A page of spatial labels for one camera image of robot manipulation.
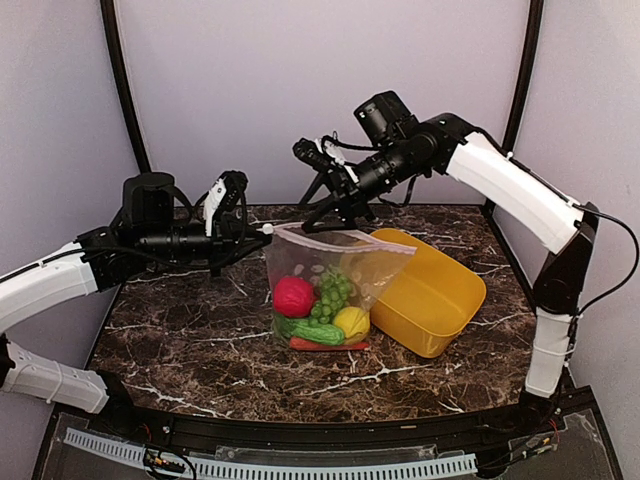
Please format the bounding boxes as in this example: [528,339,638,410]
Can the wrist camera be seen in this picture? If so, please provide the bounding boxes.
[202,170,248,237]
[292,138,354,180]

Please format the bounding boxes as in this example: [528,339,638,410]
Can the yellow toy apple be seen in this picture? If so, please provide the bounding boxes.
[332,306,371,345]

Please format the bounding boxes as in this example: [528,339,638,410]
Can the clear zip top bag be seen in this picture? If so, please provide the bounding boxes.
[264,222,416,352]

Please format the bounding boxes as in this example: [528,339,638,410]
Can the right black frame post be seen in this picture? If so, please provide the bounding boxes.
[502,0,545,151]

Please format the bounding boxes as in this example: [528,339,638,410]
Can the green toy grapes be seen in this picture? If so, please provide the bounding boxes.
[309,267,355,324]

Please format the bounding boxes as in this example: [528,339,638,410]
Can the left black frame post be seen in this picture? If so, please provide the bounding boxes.
[99,0,152,173]

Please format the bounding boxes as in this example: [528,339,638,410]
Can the white slotted cable duct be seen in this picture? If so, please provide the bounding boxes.
[63,427,479,480]

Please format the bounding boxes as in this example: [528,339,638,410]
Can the black frame post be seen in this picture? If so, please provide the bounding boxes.
[99,0,152,173]
[502,0,545,151]

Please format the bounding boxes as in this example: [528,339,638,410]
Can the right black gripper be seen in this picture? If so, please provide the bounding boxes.
[297,137,427,232]

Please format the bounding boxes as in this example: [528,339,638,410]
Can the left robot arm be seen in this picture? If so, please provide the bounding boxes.
[1,171,274,436]

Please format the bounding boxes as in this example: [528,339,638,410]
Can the black front rail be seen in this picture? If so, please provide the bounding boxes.
[59,389,596,454]

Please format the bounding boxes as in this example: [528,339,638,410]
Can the yellow plastic basket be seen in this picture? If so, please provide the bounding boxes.
[340,228,486,358]

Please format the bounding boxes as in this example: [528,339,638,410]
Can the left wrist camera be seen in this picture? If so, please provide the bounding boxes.
[202,170,248,237]

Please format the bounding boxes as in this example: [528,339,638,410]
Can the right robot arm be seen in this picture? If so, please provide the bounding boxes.
[292,91,628,434]

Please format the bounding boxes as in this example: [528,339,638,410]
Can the green toy leafy vegetable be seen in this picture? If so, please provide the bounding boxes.
[272,313,300,342]

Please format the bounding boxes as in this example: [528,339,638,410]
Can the orange toy carrot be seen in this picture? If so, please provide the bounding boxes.
[289,337,370,352]

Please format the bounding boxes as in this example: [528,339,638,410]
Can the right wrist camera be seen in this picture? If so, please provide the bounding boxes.
[292,138,354,180]

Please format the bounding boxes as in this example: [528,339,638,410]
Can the green toy cucumber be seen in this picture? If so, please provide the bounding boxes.
[291,321,345,346]

